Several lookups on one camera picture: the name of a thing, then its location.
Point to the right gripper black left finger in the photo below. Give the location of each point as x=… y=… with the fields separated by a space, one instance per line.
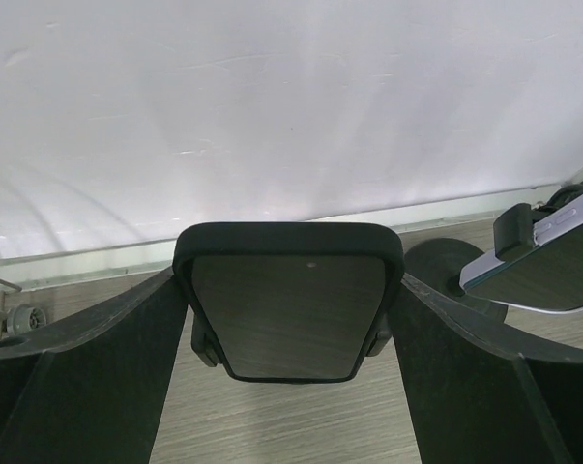
x=90 y=388

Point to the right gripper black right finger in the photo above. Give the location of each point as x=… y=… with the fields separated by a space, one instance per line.
x=480 y=391

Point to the black smartphone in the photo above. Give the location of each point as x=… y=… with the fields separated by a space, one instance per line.
x=289 y=302

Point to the lavender smartphone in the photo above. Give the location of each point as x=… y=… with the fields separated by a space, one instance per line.
x=537 y=259

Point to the grey wire dish rack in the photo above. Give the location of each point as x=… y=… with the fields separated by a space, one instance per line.
x=20 y=319

